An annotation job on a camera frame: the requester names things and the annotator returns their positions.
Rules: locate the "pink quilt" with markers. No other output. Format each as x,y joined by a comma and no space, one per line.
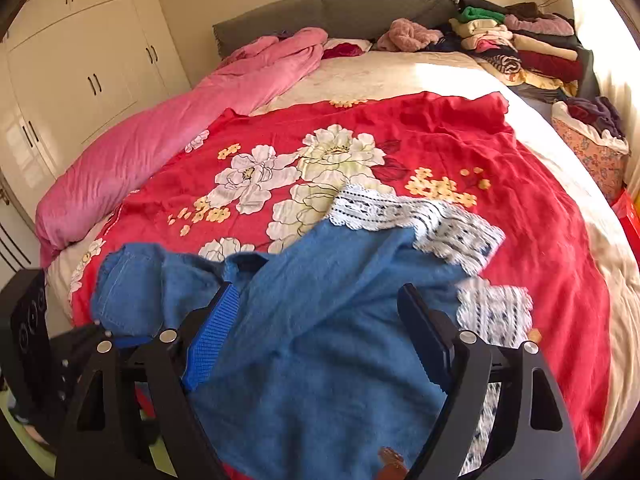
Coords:
150,140

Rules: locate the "red box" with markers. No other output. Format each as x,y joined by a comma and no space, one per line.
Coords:
629,220

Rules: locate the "dark purple clothes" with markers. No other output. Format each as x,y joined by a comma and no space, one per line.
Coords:
597,112

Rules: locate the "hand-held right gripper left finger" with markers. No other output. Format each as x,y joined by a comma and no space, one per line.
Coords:
215,340

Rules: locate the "blue denim pants lace cuffs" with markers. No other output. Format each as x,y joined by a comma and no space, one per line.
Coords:
320,340

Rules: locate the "floral fabric box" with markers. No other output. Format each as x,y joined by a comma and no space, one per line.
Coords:
592,155

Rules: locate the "red floral blanket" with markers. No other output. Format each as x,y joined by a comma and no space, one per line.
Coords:
450,150

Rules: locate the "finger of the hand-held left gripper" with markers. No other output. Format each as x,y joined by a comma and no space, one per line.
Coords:
131,343

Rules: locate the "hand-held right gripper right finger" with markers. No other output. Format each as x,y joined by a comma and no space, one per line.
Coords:
422,332

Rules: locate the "cream wardrobe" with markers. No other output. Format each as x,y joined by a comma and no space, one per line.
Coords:
85,75

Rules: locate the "pile of folded clothes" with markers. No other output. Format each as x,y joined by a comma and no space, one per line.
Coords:
530,45

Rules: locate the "pink fuzzy garment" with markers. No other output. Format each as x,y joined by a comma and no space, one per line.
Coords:
407,35

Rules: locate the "white curtain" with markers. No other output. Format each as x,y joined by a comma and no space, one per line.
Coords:
607,25

